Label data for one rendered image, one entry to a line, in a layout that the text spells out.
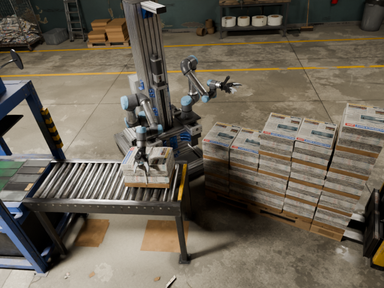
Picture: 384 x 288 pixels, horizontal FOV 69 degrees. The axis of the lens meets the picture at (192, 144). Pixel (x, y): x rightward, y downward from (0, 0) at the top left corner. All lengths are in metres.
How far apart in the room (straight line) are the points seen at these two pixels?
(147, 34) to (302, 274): 2.60
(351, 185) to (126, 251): 2.16
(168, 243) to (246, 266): 0.79
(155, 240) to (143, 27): 2.08
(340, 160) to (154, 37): 1.97
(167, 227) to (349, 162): 1.86
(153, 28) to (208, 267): 2.30
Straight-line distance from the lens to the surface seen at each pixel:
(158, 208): 2.31
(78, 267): 3.15
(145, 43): 2.85
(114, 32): 8.52
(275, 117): 2.74
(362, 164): 2.54
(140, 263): 2.98
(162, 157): 2.31
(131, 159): 2.35
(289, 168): 2.68
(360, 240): 3.23
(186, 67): 2.91
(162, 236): 3.09
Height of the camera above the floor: 2.52
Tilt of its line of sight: 38 degrees down
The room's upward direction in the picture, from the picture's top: 5 degrees counter-clockwise
